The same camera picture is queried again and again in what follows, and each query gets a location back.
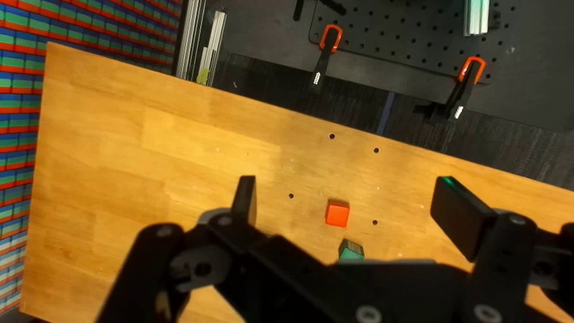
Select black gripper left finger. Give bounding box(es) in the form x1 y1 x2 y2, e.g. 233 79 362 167
231 176 256 225

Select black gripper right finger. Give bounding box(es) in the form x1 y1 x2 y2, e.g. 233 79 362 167
430 176 496 262

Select orange black clamp right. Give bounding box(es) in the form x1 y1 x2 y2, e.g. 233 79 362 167
416 54 489 121

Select colourful striped panel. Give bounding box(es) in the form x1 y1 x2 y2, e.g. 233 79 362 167
0 0 182 316

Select green wooden cube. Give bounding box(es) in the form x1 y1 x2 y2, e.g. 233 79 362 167
338 239 364 261

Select orange black clamp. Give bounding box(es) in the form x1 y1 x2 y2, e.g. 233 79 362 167
416 54 489 121
310 24 344 92

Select black perforated board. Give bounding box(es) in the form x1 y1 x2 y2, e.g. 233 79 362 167
308 0 518 85

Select orange black clamp left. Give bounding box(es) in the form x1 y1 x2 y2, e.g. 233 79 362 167
310 24 344 92

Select red-orange wooden cube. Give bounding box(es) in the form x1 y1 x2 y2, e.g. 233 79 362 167
324 200 349 228

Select aluminium extrusion rails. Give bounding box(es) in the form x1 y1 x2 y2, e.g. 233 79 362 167
173 0 227 87

